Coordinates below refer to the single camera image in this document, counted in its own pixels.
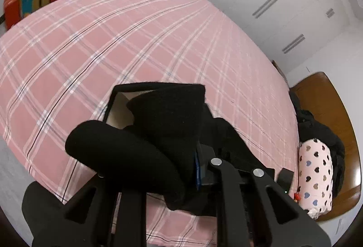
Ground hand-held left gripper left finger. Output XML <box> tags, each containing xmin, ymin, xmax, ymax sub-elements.
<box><xmin>32</xmin><ymin>175</ymin><xmax>148</xmax><ymax>247</ymax></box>

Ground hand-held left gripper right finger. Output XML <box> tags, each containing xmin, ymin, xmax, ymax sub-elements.
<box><xmin>194</xmin><ymin>143</ymin><xmax>332</xmax><ymax>247</ymax></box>

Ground black pants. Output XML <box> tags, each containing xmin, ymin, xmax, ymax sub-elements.
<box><xmin>65</xmin><ymin>81</ymin><xmax>276</xmax><ymax>218</ymax></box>

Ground heart print pillow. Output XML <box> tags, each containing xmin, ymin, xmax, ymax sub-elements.
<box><xmin>298</xmin><ymin>138</ymin><xmax>334</xmax><ymax>219</ymax></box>

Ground dark clothing pile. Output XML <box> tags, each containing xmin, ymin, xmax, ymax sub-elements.
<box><xmin>289</xmin><ymin>90</ymin><xmax>346</xmax><ymax>200</ymax></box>

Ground wooden headboard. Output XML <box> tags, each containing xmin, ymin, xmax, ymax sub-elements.
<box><xmin>289</xmin><ymin>71</ymin><xmax>357</xmax><ymax>223</ymax></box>

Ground bed with pink plaid sheet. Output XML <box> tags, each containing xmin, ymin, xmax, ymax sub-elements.
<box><xmin>0</xmin><ymin>0</ymin><xmax>301</xmax><ymax>246</ymax></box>

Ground red box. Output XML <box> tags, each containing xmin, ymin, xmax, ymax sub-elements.
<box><xmin>3</xmin><ymin>0</ymin><xmax>22</xmax><ymax>30</ymax></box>

